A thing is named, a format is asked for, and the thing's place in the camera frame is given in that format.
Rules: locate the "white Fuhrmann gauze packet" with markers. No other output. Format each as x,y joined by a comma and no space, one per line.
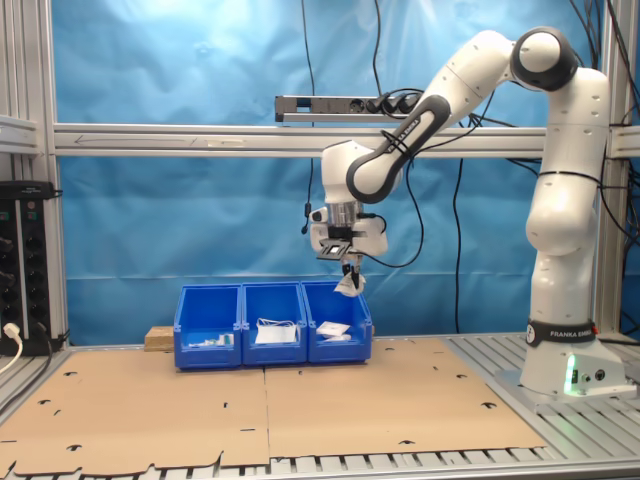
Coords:
345,290

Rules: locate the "white printed gauze packet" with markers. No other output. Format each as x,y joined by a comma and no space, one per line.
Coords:
332,328

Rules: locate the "plain white packet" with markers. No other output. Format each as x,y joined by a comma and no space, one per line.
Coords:
340,338

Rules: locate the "blue plastic bin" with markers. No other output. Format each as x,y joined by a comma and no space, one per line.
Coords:
207,357
274,354
337,352

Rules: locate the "white mask in bag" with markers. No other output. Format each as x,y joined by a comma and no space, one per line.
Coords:
272,336

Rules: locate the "silver power strip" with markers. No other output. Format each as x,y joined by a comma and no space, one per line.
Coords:
320,116

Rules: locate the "black power plug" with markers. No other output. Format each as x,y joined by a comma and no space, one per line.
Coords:
409,102
375,104
391,103

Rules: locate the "teal printed small packet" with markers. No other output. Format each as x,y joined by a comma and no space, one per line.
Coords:
226,339

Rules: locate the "brown cardboard sheet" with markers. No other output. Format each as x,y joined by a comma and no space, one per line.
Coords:
150,415
400,415

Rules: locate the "small white flat packets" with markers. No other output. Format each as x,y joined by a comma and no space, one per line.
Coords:
202,343

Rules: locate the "horizontal aluminium beam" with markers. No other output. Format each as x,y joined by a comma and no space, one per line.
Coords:
200,140

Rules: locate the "wooden chipboard block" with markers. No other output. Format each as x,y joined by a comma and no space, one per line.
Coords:
159,339

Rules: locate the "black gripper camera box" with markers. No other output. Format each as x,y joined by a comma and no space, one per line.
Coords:
334,249

